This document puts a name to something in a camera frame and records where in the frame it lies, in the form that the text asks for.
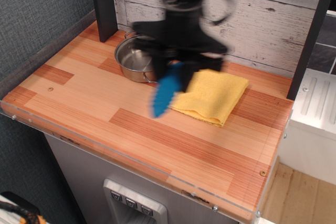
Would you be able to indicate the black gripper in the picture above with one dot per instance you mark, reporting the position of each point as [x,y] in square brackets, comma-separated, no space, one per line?
[179,37]

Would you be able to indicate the blue handled fork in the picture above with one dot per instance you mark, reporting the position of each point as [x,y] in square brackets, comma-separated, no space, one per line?
[168,86]

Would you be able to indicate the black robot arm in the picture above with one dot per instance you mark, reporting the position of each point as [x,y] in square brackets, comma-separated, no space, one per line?
[179,37]

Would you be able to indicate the stainless steel pot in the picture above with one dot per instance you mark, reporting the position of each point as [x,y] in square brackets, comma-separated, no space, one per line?
[135,64]

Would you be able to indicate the yellow folded cloth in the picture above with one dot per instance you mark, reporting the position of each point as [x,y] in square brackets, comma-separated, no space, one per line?
[210,96]

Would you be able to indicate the grey toy fridge cabinet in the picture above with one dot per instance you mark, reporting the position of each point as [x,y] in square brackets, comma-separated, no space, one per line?
[85,173]

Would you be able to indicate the silver dispenser panel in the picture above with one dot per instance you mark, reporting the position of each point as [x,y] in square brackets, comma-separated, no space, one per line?
[129,206]

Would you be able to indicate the white toy sink unit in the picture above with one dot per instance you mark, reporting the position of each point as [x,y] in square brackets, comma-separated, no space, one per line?
[308,143]

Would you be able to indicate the clear acrylic edge strip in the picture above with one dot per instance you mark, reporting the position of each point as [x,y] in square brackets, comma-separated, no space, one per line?
[176,152]

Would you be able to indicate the black orange object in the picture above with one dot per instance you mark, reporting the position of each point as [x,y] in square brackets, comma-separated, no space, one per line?
[15,209]

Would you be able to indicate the dark right frame post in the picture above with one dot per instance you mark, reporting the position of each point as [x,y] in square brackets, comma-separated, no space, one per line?
[311,39]

